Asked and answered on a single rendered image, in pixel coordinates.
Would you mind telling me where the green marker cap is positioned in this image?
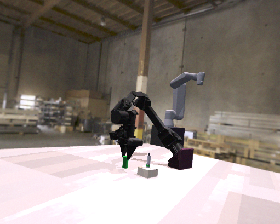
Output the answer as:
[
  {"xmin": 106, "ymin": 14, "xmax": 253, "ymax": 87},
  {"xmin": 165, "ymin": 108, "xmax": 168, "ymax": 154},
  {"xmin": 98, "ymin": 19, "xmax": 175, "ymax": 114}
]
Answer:
[{"xmin": 122, "ymin": 156, "xmax": 129, "ymax": 169}]

